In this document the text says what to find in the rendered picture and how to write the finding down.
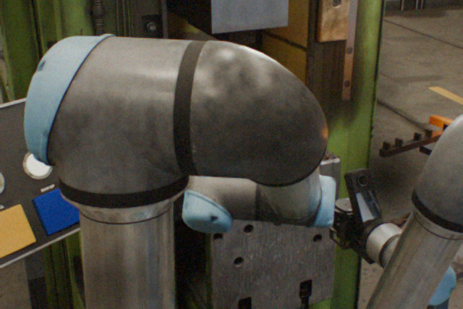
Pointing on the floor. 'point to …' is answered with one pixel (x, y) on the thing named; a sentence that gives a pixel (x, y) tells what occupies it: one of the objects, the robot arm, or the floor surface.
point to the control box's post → (36, 280)
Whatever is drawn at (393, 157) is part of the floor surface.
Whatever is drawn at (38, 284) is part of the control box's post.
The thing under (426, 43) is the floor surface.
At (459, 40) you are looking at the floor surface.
